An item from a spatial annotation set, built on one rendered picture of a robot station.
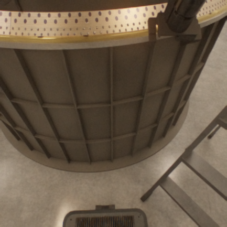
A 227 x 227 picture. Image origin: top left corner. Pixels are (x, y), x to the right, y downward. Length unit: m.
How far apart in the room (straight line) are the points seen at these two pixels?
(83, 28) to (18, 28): 0.24
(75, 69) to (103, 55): 0.14
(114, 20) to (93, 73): 0.25
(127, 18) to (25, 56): 0.45
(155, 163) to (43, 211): 0.99
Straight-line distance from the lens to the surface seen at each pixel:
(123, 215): 1.24
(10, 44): 0.78
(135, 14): 0.76
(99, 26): 0.71
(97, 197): 1.52
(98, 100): 0.94
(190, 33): 0.52
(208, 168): 1.06
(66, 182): 1.60
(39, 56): 0.82
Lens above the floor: 1.48
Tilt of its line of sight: 51 degrees down
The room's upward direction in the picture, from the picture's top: straight up
